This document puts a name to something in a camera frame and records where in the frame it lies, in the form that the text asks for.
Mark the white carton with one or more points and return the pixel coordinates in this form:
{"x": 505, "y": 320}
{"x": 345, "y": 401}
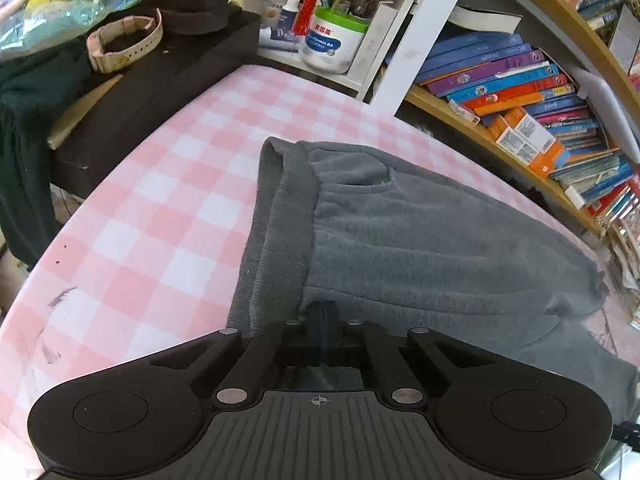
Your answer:
{"x": 372, "y": 40}

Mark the wooden bookshelf with white frame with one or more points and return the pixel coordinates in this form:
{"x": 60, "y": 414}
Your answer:
{"x": 425, "y": 20}

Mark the row of slim books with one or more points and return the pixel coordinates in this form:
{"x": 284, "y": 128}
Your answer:
{"x": 607, "y": 2}

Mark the small white spray bottle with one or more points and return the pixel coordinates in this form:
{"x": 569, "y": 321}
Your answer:
{"x": 291, "y": 12}

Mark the pink wristwatch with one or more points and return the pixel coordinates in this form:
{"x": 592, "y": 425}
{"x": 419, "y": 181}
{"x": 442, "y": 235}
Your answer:
{"x": 100, "y": 57}

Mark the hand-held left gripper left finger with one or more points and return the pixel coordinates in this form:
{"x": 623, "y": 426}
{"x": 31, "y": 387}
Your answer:
{"x": 316, "y": 327}

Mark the white canister with green lid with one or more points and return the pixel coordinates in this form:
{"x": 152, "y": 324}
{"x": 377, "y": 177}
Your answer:
{"x": 330, "y": 45}

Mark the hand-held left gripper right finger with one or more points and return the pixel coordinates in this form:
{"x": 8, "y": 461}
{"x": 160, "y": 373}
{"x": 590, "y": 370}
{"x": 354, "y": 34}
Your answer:
{"x": 333, "y": 327}

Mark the black box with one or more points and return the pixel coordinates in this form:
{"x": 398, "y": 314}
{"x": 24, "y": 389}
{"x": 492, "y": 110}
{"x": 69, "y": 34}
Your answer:
{"x": 150, "y": 105}

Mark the pink checked cartoon mat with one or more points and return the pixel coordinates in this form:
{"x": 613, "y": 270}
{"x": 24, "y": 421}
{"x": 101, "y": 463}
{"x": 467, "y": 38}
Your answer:
{"x": 150, "y": 210}

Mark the row of colourful books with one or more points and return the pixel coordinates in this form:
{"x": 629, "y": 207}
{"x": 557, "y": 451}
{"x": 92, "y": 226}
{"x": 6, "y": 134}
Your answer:
{"x": 500, "y": 75}

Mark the grey fleece pants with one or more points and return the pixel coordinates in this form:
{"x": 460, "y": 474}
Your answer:
{"x": 425, "y": 240}

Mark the dark green cloth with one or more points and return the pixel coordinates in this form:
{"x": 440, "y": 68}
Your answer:
{"x": 25, "y": 135}

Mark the thick white paperback book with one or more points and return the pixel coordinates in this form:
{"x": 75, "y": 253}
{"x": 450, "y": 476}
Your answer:
{"x": 482, "y": 19}

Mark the small red white box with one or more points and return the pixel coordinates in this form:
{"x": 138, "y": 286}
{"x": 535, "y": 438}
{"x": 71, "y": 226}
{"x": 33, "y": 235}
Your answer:
{"x": 464, "y": 112}

